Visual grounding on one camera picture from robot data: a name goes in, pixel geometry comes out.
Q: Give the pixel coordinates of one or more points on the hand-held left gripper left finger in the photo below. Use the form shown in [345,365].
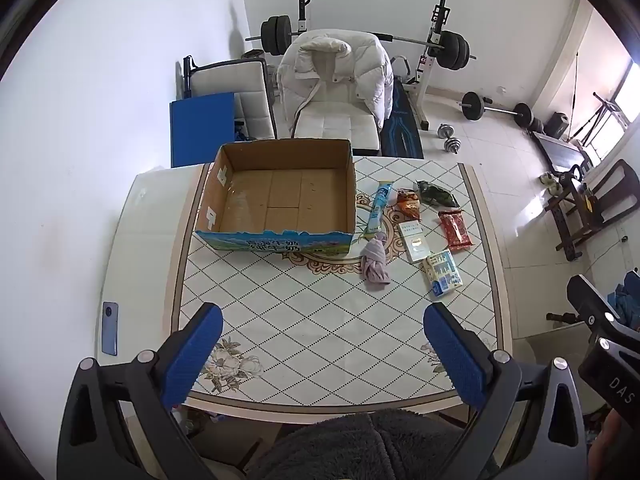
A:
[192,350]

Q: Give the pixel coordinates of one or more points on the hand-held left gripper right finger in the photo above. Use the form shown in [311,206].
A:
[455,355]

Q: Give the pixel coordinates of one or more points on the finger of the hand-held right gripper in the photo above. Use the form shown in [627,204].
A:
[595,305]

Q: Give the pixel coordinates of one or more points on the blue and white packet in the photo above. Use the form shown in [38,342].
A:
[442,272]

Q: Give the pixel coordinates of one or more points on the white box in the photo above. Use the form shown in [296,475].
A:
[415,242]

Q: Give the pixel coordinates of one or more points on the purple knotted cloth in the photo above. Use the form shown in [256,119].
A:
[375,262]

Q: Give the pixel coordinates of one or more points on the red snack packet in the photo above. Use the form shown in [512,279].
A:
[455,230]

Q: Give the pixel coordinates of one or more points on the orange snack packet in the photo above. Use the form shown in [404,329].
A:
[407,205]

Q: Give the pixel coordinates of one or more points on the green snack packet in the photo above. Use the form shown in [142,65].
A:
[437,194]

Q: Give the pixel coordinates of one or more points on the blue tube packet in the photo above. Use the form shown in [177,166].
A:
[378,207]

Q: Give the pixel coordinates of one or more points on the cardboard box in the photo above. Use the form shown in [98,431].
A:
[280,200]

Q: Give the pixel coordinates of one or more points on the person's right hand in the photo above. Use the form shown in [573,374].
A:
[605,445]

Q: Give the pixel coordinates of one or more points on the blue cloth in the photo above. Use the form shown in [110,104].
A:
[625,300]

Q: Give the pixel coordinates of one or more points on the black metal bar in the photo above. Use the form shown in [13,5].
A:
[560,317]

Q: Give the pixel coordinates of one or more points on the blue smartphone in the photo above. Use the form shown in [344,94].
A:
[110,329]

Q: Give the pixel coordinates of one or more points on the dark wooden chair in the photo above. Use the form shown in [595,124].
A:
[595,210]

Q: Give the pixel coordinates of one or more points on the diamond patterned dining table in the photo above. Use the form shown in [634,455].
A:
[310,320]

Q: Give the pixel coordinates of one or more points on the white shoe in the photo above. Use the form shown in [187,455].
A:
[545,178]
[555,188]

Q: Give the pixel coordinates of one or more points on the grey fleece clothing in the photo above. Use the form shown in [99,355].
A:
[350,445]

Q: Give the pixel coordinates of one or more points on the treadmill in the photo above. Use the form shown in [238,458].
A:
[555,147]

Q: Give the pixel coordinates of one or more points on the black bag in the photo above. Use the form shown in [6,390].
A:
[557,124]

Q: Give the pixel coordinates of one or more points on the folding metal stand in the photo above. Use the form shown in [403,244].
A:
[600,117]

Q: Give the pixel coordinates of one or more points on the black weight plates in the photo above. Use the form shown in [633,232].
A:
[536,126]

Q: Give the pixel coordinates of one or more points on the chrome dumbbell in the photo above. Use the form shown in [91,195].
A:
[451,144]

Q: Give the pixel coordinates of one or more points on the hanging resistance band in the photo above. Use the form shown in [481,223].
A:
[575,90]

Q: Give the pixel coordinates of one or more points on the blue board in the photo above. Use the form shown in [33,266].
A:
[200,130]

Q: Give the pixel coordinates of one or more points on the short barbell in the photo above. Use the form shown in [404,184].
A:
[472,106]

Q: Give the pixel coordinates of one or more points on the black and blue weight bench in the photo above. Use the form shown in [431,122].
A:
[402,125]

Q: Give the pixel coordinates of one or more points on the white padded chair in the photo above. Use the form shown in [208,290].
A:
[250,85]
[335,127]

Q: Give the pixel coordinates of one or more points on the white down jacket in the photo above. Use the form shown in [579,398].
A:
[330,65]

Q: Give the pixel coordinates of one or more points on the long barbell with black plates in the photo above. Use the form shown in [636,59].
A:
[275,35]

